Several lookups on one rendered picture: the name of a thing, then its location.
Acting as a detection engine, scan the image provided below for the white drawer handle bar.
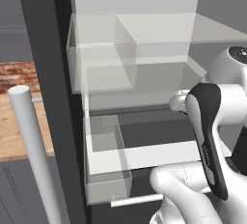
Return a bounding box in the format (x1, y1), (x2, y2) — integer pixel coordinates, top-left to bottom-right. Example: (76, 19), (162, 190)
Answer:
(110, 192), (165, 209)

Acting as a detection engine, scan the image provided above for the large clear fridge bin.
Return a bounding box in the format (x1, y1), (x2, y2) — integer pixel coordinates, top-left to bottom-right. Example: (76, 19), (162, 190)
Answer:
(66, 13), (140, 95)

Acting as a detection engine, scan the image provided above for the white cylindrical door handle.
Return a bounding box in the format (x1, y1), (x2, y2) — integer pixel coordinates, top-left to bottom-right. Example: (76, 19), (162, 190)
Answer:
(7, 85), (65, 224)

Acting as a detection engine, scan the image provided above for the glass fridge shelf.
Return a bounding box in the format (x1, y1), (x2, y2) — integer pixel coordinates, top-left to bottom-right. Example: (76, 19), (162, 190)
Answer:
(115, 12), (247, 46)

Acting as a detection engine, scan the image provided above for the white fridge shelf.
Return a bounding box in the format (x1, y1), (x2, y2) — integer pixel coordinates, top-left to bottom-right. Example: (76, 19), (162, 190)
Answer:
(86, 139), (233, 176)

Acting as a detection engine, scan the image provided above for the small clear fridge bin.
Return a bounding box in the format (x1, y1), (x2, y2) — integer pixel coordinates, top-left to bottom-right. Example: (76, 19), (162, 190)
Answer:
(83, 114), (134, 206)

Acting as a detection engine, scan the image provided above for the dark grey fridge door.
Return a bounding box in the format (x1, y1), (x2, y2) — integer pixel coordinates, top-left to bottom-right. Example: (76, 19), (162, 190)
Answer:
(14, 0), (89, 224)

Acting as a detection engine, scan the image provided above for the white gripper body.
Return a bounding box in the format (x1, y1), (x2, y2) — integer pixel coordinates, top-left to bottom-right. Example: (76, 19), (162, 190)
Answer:
(169, 89), (191, 113)

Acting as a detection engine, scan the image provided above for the dark fridge drawer front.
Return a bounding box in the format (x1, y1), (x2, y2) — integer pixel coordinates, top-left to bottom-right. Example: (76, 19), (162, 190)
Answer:
(90, 167), (168, 224)

